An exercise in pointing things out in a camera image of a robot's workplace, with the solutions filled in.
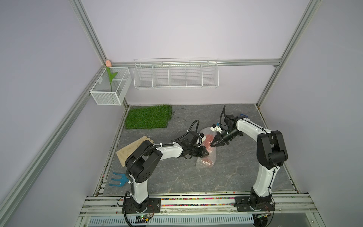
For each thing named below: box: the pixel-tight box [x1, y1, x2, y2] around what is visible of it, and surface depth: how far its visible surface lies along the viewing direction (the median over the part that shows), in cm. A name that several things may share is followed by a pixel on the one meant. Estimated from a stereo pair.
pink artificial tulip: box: [105, 59, 118, 92], surface depth 92 cm
